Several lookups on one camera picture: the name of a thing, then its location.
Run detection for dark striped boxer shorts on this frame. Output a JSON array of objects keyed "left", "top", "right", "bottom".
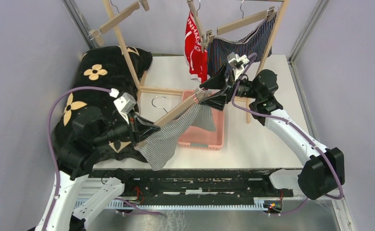
[{"left": 207, "top": 16, "right": 276, "bottom": 77}]

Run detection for grey striped underwear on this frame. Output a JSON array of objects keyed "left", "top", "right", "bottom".
[{"left": 136, "top": 103, "right": 216, "bottom": 171}]

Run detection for wooden clothes rack frame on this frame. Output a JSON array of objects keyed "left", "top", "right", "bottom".
[{"left": 102, "top": 0, "right": 291, "bottom": 124}]

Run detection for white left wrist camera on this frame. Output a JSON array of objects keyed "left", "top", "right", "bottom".
[{"left": 109, "top": 88, "right": 137, "bottom": 125}]

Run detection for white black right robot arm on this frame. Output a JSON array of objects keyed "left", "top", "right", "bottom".
[{"left": 200, "top": 66, "right": 345, "bottom": 200}]

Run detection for pink perforated plastic basket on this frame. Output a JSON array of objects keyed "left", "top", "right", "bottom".
[{"left": 178, "top": 108, "right": 225, "bottom": 151}]

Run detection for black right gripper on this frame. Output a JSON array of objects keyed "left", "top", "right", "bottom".
[{"left": 199, "top": 63, "right": 260, "bottom": 111}]

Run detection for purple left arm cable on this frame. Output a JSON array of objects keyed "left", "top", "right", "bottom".
[{"left": 42, "top": 86, "right": 112, "bottom": 231}]

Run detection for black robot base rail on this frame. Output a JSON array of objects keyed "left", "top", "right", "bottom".
[{"left": 77, "top": 168, "right": 294, "bottom": 210}]

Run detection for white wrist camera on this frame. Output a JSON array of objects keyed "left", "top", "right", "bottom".
[
  {"left": 109, "top": 88, "right": 137, "bottom": 125},
  {"left": 227, "top": 52, "right": 249, "bottom": 80}
]

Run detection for wooden clip hanger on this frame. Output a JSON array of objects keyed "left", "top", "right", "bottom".
[
  {"left": 88, "top": 0, "right": 150, "bottom": 47},
  {"left": 154, "top": 89, "right": 212, "bottom": 127}
]

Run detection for black beige flower blanket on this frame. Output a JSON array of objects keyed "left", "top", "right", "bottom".
[{"left": 52, "top": 46, "right": 146, "bottom": 163}]

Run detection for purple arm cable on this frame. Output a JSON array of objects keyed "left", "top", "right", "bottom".
[
  {"left": 231, "top": 52, "right": 344, "bottom": 200},
  {"left": 42, "top": 86, "right": 112, "bottom": 231}
]

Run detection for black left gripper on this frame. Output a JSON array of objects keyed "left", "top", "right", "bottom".
[{"left": 93, "top": 106, "right": 161, "bottom": 146}]

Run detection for red printed underwear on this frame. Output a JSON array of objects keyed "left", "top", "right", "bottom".
[{"left": 184, "top": 12, "right": 208, "bottom": 83}]

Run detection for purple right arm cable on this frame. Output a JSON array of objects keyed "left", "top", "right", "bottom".
[{"left": 231, "top": 52, "right": 344, "bottom": 200}]

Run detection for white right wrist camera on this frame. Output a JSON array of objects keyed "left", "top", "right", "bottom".
[{"left": 227, "top": 52, "right": 249, "bottom": 80}]

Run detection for empty wooden clip hanger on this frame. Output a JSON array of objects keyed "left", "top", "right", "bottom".
[{"left": 88, "top": 0, "right": 150, "bottom": 47}]

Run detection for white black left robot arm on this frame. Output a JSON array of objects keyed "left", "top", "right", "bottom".
[{"left": 32, "top": 106, "right": 160, "bottom": 231}]

